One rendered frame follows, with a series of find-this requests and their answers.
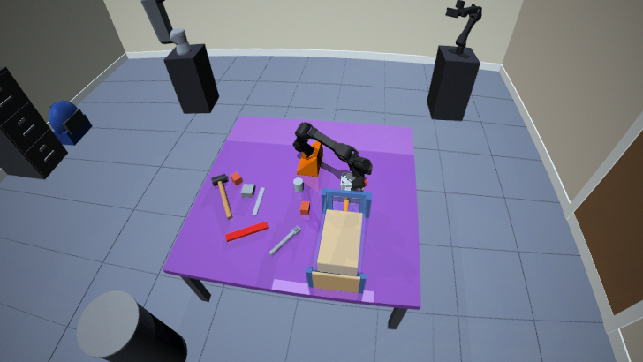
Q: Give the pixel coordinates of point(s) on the red flat bar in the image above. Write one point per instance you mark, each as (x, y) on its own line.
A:
(246, 231)

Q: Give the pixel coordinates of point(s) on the hammer with black head and wooden handle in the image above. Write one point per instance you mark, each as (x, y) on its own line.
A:
(219, 180)

